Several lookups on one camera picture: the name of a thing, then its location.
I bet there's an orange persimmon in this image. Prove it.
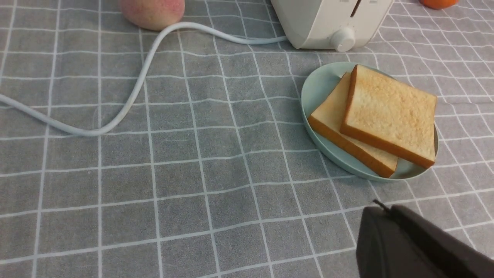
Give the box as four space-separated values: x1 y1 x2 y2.
419 0 459 10

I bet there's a toast slice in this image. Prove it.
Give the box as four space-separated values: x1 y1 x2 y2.
339 64 438 169
308 72 398 178

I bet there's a white two-slot toaster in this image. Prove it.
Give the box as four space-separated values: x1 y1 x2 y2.
271 0 394 53

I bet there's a white power cable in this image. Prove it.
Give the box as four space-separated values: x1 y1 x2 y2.
0 22 288 137

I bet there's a light green round plate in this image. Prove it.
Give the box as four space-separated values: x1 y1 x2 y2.
300 62 439 182

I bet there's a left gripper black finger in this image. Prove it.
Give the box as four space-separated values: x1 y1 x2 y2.
356 200 494 278

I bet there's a grey checked tablecloth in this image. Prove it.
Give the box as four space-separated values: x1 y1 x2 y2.
0 0 494 278

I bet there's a pink peach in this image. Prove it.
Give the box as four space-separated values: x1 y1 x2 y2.
118 0 185 31

